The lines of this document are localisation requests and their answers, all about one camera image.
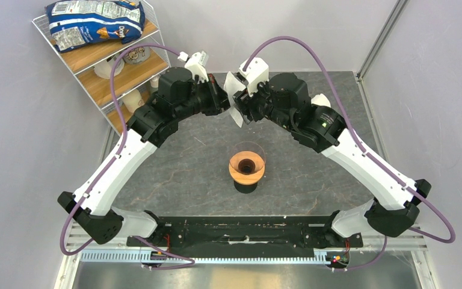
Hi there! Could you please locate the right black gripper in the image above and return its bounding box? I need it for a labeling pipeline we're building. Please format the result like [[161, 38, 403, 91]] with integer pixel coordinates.
[[232, 75, 295, 132]]

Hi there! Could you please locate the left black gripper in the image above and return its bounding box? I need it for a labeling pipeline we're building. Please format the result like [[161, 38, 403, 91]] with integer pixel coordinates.
[[175, 74, 235, 122]]

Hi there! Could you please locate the white paper coffee filter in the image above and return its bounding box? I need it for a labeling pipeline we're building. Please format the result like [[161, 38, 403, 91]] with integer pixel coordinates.
[[311, 93, 331, 108]]

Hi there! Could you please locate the wooden ring stand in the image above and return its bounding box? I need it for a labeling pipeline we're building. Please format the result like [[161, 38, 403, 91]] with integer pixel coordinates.
[[229, 151, 266, 185]]

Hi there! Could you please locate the red black dripper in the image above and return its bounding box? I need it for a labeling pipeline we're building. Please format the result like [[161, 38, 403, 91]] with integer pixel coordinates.
[[233, 181, 258, 194]]

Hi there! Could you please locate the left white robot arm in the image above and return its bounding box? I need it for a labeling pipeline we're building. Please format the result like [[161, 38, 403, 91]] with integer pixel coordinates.
[[57, 67, 230, 246]]

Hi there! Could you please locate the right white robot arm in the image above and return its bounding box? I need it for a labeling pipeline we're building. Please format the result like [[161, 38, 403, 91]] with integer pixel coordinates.
[[224, 72, 431, 246]]

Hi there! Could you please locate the grey green bottle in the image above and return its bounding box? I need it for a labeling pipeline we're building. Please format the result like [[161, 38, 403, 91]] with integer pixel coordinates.
[[149, 75, 159, 93]]

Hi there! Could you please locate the cream white bottle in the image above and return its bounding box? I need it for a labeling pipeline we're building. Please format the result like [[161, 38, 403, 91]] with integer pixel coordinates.
[[122, 89, 144, 114]]

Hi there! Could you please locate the white plastic jug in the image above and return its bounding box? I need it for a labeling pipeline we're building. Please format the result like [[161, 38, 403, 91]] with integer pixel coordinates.
[[93, 54, 125, 79]]

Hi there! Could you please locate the blue Doritos chip bag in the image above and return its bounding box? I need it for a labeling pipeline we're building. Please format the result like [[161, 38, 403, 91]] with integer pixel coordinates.
[[45, 1, 147, 53]]

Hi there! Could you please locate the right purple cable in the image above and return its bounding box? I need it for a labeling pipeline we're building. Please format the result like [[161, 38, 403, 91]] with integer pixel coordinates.
[[242, 36, 457, 272]]

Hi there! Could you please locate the purple cable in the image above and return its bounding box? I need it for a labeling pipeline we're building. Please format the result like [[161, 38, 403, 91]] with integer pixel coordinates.
[[242, 36, 457, 272], [58, 43, 196, 271]]

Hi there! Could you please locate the white wire wooden shelf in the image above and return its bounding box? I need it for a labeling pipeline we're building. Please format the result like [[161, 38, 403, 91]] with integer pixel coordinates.
[[54, 1, 171, 134]]

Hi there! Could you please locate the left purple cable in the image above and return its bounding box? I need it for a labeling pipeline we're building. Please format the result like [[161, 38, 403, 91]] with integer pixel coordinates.
[[58, 43, 196, 271]]

